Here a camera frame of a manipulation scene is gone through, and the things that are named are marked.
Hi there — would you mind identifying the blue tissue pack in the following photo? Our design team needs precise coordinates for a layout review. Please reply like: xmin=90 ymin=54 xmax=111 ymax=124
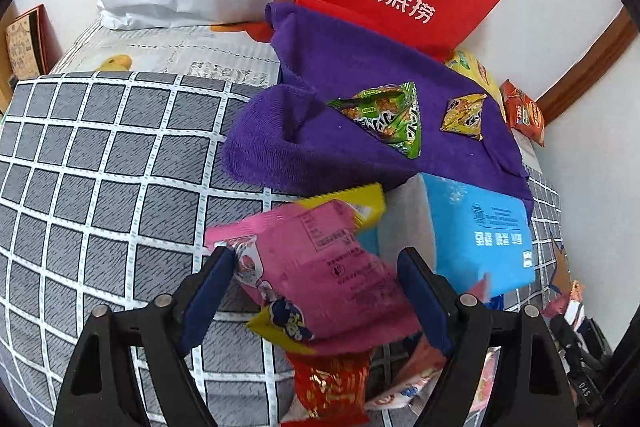
xmin=370 ymin=172 xmax=536 ymax=303

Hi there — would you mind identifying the orange snack packet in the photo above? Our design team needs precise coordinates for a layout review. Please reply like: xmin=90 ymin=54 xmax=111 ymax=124
xmin=400 ymin=334 xmax=447 ymax=378

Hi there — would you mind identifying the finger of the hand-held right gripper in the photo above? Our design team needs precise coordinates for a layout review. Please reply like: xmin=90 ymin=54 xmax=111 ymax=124
xmin=550 ymin=314 xmax=608 ymax=375

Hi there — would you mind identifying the white printed blanket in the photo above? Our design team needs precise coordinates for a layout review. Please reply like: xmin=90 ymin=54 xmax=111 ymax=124
xmin=50 ymin=19 xmax=281 ymax=88

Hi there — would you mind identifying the purple towel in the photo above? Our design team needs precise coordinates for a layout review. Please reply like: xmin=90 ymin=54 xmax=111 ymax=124
xmin=222 ymin=2 xmax=533 ymax=212

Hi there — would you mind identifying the pink and yellow snack packet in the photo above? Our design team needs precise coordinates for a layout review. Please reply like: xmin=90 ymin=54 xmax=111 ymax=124
xmin=205 ymin=202 xmax=426 ymax=353

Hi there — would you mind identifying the wooden trim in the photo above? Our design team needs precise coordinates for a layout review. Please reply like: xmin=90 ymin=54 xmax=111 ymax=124
xmin=535 ymin=9 xmax=640 ymax=122

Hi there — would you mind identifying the yellow chips bag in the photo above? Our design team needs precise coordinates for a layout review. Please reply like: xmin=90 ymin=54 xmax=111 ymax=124
xmin=445 ymin=49 xmax=508 ymax=118

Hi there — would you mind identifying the pink peach candy packet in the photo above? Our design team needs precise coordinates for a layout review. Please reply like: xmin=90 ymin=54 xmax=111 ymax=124
xmin=470 ymin=347 xmax=501 ymax=413

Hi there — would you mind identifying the white and red snack packet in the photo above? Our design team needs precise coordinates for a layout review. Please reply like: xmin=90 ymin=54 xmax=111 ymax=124
xmin=365 ymin=367 xmax=441 ymax=412

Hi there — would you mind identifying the small yellow triangular snack packet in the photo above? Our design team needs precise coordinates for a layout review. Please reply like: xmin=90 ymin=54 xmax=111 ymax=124
xmin=439 ymin=93 xmax=488 ymax=140

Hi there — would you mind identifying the grey checked blanket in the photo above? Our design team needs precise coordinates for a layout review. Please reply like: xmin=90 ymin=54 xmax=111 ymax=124
xmin=0 ymin=69 xmax=566 ymax=427

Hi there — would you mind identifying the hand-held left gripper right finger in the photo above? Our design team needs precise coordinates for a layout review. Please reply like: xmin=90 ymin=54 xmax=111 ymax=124
xmin=396 ymin=247 xmax=581 ymax=427

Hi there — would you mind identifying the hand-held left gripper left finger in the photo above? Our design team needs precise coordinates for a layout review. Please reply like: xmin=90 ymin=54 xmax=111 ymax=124
xmin=54 ymin=247 xmax=238 ymax=427

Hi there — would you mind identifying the green triangular snack packet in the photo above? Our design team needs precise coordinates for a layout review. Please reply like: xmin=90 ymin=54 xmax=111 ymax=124
xmin=327 ymin=81 xmax=423 ymax=159

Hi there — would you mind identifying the red chips bag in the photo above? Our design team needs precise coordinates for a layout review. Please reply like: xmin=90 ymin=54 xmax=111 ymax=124
xmin=500 ymin=79 xmax=547 ymax=148

